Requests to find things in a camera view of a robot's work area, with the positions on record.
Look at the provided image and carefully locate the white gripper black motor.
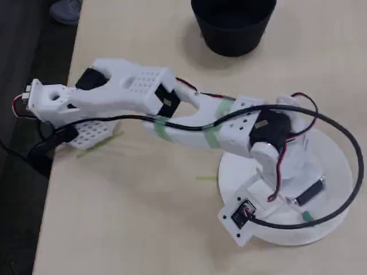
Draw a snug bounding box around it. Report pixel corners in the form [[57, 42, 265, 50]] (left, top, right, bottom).
[[248, 154, 326, 220]]

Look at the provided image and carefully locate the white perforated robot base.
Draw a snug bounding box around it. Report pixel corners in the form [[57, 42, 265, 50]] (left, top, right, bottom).
[[13, 78, 120, 150]]

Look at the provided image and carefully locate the black round bin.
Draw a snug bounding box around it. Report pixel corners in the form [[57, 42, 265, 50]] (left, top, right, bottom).
[[190, 0, 278, 57]]

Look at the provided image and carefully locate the white round plate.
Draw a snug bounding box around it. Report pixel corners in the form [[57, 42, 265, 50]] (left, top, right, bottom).
[[217, 130, 353, 246]]

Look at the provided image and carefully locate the green tape wrap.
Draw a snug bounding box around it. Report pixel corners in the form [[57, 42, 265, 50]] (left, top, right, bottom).
[[153, 116, 173, 143], [204, 125, 221, 149], [214, 100, 233, 123]]

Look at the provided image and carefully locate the black table clamp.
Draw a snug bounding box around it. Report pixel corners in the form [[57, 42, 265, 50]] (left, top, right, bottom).
[[27, 121, 80, 170]]

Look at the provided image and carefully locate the grey shoe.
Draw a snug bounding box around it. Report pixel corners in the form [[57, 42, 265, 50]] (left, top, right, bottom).
[[48, 0, 84, 26]]

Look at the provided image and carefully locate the red black servo wire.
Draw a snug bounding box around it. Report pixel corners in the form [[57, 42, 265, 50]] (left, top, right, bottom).
[[268, 92, 321, 203], [175, 77, 239, 101]]

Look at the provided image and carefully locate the thick black camera cable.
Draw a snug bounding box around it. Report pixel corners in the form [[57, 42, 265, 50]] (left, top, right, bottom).
[[27, 104, 362, 230]]

